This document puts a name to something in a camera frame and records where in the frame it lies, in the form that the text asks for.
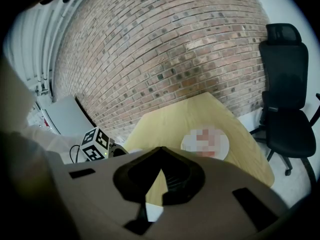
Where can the white plate with shrimp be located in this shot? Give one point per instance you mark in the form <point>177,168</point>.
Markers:
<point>190,144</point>

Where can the bundle of white ceiling pipes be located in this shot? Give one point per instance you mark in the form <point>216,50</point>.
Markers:
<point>57,46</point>

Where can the black high-back office chair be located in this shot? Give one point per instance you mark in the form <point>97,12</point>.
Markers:
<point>285,84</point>

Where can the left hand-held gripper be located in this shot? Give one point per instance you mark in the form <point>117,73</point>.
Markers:
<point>96,144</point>

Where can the grey partition panel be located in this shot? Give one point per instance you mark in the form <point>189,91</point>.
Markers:
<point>67,114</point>

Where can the person's left forearm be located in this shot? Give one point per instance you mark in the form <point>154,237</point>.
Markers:
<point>57,144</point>

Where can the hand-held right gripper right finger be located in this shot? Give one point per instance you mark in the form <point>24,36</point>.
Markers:
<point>215,184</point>

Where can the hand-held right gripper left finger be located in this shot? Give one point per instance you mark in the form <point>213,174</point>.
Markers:
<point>100,184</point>

